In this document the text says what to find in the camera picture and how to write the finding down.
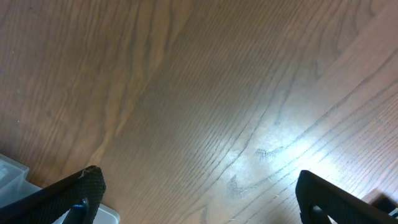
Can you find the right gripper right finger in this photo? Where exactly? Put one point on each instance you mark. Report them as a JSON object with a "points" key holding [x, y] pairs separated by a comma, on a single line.
{"points": [[322, 202]]}

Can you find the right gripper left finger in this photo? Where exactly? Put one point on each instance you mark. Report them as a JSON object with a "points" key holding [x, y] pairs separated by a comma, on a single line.
{"points": [[78, 196]]}

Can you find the clear plastic storage container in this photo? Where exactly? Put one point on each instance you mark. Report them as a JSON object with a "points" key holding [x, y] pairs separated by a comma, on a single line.
{"points": [[14, 187]]}

